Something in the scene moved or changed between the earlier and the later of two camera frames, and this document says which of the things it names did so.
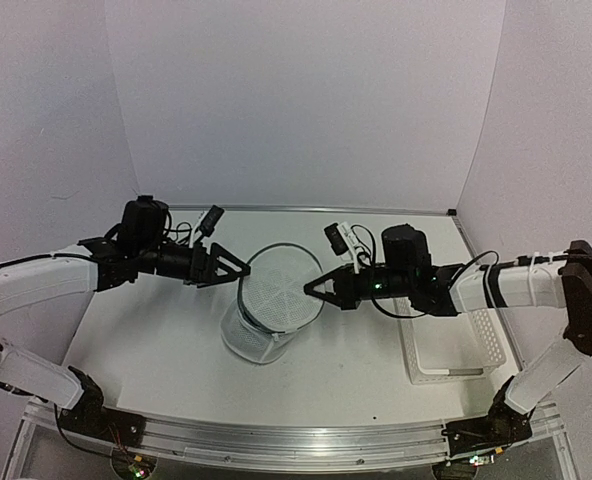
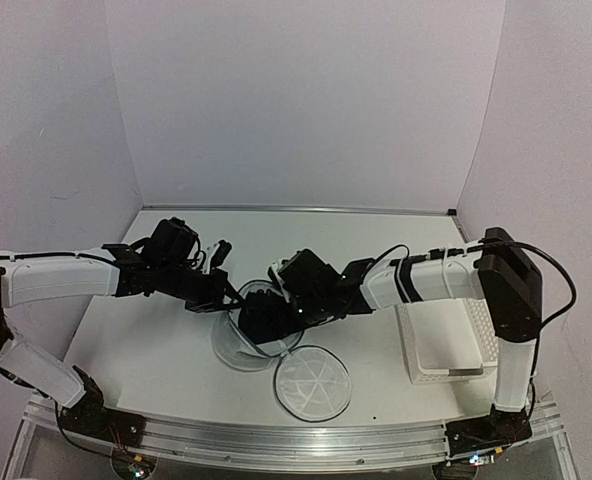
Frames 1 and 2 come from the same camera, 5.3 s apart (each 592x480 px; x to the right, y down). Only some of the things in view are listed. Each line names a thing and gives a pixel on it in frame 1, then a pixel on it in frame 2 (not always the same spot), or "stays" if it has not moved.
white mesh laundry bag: [271, 304] → [312, 383]
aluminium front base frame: [340, 446] stays
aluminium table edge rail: [307, 208] stays
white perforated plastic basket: [447, 346] stays
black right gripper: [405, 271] → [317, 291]
